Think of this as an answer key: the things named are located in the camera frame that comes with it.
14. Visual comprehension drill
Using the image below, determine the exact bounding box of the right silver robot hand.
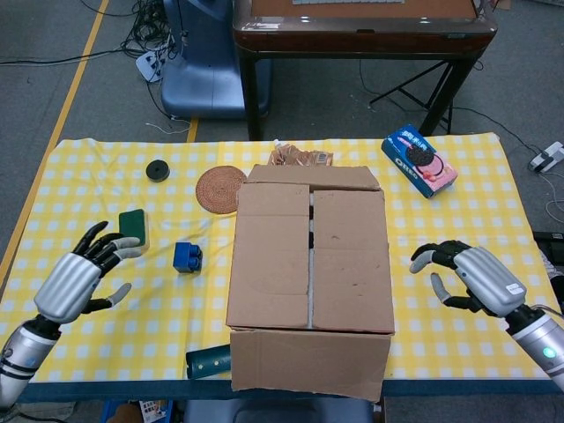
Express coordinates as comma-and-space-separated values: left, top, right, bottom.
409, 240, 529, 318

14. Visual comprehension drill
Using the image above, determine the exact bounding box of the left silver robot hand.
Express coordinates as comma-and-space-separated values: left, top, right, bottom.
33, 220, 141, 325

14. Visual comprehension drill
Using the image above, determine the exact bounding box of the brown cardboard box red tape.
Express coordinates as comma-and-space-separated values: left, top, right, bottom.
225, 163, 396, 403

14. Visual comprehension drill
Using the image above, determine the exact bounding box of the blue Oreo cookie box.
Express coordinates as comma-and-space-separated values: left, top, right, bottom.
381, 124, 459, 200

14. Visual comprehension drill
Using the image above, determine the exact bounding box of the yellow white checkered tablecloth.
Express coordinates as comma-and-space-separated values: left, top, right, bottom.
0, 131, 556, 384

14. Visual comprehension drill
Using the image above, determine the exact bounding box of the green yellow sponge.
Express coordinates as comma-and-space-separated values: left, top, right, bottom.
118, 208, 151, 255

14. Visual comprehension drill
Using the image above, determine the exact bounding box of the blue toy building block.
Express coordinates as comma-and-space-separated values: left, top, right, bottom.
172, 241, 204, 275

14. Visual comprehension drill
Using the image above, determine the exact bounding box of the white foot pedal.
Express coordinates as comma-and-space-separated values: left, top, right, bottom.
528, 140, 564, 173

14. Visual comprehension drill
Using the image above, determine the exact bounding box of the black round tape roll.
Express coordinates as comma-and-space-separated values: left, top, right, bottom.
145, 160, 170, 182

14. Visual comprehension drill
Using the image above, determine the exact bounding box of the dark teal cylinder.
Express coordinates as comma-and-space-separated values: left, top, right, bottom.
185, 345, 234, 380

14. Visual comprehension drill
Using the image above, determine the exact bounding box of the brown woven round coaster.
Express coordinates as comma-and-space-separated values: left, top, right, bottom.
195, 165, 249, 215

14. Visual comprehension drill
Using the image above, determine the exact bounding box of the black tripod stand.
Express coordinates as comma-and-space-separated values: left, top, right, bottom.
368, 59, 455, 136

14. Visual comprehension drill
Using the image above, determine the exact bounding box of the brown snack bag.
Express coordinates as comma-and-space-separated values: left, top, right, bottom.
268, 139, 335, 168

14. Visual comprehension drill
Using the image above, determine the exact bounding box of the white power strip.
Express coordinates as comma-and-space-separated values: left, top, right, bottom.
134, 48, 168, 83

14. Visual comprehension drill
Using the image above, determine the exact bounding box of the grey blue chair seat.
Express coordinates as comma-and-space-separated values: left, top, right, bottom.
182, 396, 375, 423

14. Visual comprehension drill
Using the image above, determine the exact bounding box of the blue machine base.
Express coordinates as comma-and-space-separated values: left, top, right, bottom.
160, 0, 271, 120

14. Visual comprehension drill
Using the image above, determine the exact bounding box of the brown mahjong table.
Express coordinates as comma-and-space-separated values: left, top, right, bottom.
232, 0, 499, 141

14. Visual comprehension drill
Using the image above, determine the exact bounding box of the black floor cable bundle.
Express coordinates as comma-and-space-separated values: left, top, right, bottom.
118, 0, 177, 58

